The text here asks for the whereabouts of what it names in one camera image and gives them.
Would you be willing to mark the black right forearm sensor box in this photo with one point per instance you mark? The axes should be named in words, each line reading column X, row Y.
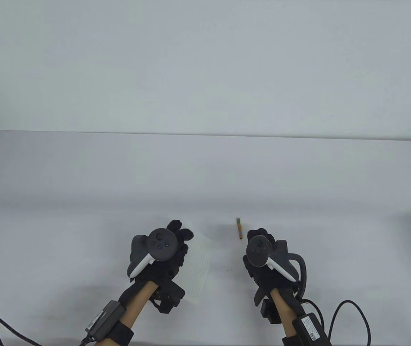
column 311, row 329

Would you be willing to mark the grey white right hand controller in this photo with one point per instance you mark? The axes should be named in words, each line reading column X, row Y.
column 259, row 252

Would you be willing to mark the person's right forearm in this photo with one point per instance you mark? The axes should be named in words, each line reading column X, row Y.
column 286, row 311

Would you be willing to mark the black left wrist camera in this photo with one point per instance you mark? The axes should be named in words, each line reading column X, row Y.
column 169, row 299

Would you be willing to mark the grey left forearm sensor box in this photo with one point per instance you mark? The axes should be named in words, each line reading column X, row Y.
column 104, row 319

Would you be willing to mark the person's right hand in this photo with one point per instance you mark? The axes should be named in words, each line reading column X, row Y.
column 268, row 279

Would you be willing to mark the person's left hand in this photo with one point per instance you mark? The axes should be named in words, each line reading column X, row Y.
column 171, row 268

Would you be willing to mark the white lined paper sheet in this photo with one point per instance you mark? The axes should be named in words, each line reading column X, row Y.
column 200, row 266

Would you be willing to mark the grey white left hand controller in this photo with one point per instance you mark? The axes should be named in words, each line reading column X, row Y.
column 162, row 245

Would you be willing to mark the person's left forearm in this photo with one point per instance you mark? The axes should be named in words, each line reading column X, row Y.
column 137, row 304

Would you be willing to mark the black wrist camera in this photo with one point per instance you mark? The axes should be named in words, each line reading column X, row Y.
column 271, row 311
column 169, row 299

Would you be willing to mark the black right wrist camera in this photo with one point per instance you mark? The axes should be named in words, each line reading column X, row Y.
column 271, row 311

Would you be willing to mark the grey white hand controller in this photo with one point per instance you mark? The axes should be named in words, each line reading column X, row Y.
column 259, row 252
column 162, row 245

